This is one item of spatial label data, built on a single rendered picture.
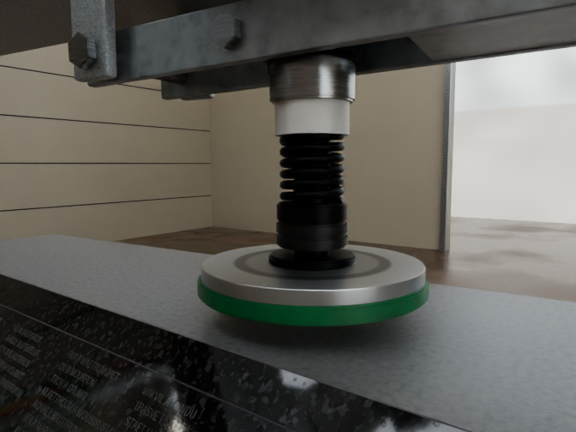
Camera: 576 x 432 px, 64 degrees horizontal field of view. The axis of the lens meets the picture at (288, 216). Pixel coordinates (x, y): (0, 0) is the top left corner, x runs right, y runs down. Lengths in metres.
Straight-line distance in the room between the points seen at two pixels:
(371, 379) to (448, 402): 0.05
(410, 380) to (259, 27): 0.30
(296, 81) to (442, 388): 0.27
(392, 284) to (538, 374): 0.12
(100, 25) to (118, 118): 5.92
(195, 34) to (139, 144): 6.13
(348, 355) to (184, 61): 0.30
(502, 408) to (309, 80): 0.28
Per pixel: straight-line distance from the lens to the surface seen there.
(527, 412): 0.34
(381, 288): 0.37
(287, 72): 0.42
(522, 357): 0.42
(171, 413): 0.41
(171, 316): 0.49
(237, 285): 0.37
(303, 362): 0.37
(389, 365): 0.37
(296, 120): 0.42
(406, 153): 5.58
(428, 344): 0.42
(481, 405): 0.34
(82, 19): 0.53
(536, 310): 0.55
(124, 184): 6.42
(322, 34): 0.39
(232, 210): 7.12
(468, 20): 0.36
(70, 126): 6.08
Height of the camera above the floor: 0.95
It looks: 6 degrees down
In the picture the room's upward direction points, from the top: straight up
